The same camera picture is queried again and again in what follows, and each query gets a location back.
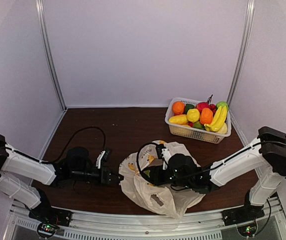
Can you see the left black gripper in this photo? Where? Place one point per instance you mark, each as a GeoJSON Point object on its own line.
{"type": "Point", "coordinates": [104, 175]}

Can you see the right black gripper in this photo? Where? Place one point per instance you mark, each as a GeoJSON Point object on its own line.
{"type": "Point", "coordinates": [156, 171]}

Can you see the small green fruit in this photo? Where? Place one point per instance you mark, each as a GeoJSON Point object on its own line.
{"type": "Point", "coordinates": [147, 173]}

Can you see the beige plastic bag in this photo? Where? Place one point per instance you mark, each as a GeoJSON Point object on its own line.
{"type": "Point", "coordinates": [162, 199]}

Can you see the orange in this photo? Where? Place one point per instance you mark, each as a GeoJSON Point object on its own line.
{"type": "Point", "coordinates": [178, 108]}
{"type": "Point", "coordinates": [206, 116]}

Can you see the yellow banana bunch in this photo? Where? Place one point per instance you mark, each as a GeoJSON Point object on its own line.
{"type": "Point", "coordinates": [218, 120]}

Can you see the red apple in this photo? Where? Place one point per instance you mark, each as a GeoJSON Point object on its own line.
{"type": "Point", "coordinates": [202, 105]}

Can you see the green apple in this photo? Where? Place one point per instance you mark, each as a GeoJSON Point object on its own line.
{"type": "Point", "coordinates": [222, 104]}

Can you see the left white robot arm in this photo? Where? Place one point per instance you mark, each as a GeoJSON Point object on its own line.
{"type": "Point", "coordinates": [14, 162]}

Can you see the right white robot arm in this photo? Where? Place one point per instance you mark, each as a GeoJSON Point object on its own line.
{"type": "Point", "coordinates": [267, 150]}

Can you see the white plastic basket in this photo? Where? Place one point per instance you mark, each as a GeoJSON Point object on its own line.
{"type": "Point", "coordinates": [195, 133]}

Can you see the green yellow mango in basket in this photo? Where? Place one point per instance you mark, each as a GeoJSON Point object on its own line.
{"type": "Point", "coordinates": [198, 125]}

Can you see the yellow lemon in basket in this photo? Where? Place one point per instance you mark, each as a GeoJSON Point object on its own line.
{"type": "Point", "coordinates": [223, 130]}

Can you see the orange in basket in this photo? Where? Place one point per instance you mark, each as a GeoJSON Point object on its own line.
{"type": "Point", "coordinates": [178, 108]}

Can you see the green lime in basket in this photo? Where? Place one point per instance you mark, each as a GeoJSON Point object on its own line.
{"type": "Point", "coordinates": [188, 107]}

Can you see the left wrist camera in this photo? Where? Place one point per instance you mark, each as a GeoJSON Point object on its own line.
{"type": "Point", "coordinates": [103, 157]}

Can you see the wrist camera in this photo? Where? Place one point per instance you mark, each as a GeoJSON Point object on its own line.
{"type": "Point", "coordinates": [103, 157]}
{"type": "Point", "coordinates": [163, 153]}

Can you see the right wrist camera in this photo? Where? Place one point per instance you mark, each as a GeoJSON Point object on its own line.
{"type": "Point", "coordinates": [163, 153]}

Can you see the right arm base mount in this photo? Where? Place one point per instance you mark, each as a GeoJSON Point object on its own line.
{"type": "Point", "coordinates": [245, 219]}

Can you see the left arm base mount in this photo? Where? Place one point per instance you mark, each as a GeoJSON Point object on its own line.
{"type": "Point", "coordinates": [50, 219]}

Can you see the aluminium front rail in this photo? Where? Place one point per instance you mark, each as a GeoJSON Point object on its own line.
{"type": "Point", "coordinates": [204, 225]}

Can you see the right aluminium corner post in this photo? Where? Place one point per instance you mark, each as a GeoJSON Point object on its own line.
{"type": "Point", "coordinates": [247, 30]}

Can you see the aluminium corner post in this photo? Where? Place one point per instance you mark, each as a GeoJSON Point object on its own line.
{"type": "Point", "coordinates": [247, 30]}
{"type": "Point", "coordinates": [48, 53]}

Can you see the left aluminium corner post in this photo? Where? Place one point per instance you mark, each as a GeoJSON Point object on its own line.
{"type": "Point", "coordinates": [48, 53]}

